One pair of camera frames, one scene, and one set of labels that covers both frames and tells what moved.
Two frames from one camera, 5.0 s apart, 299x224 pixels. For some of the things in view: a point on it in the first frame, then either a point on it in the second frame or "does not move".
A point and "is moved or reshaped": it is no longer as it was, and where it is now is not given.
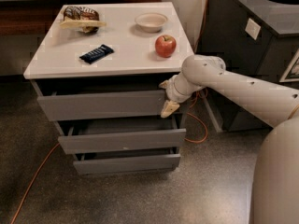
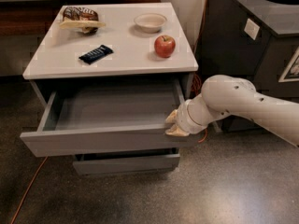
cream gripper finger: [164, 85] → [172, 118]
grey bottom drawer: [126, 161] does not move
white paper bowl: [151, 22] does not move
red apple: [165, 46] does not move
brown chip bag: [82, 19] does not move
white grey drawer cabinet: [96, 76] does not move
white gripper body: [172, 92] → [183, 119]
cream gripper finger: [168, 108] → [176, 131]
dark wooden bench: [35, 17] does not move
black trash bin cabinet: [254, 29] does not move
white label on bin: [252, 29] does not move
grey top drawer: [102, 105] is moved or reshaped
